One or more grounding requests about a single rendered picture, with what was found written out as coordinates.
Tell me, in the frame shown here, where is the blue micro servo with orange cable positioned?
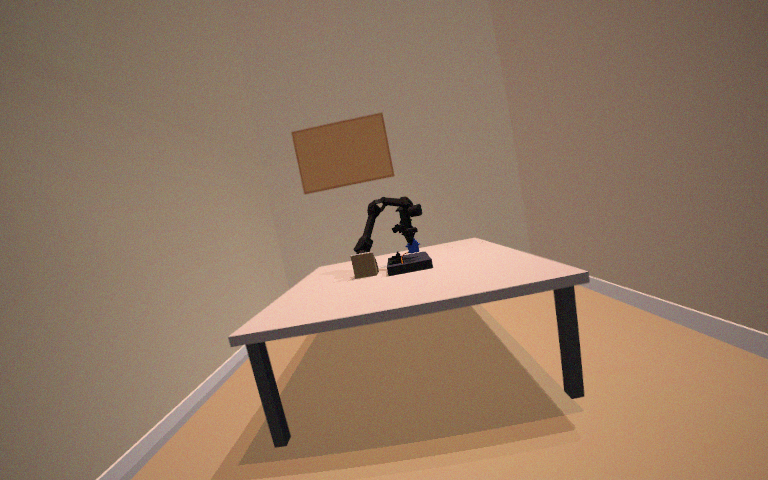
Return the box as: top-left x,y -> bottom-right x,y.
401,238 -> 420,264

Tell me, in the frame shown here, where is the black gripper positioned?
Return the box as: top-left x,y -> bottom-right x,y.
399,217 -> 418,245

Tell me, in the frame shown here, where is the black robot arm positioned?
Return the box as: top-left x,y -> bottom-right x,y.
354,196 -> 422,254

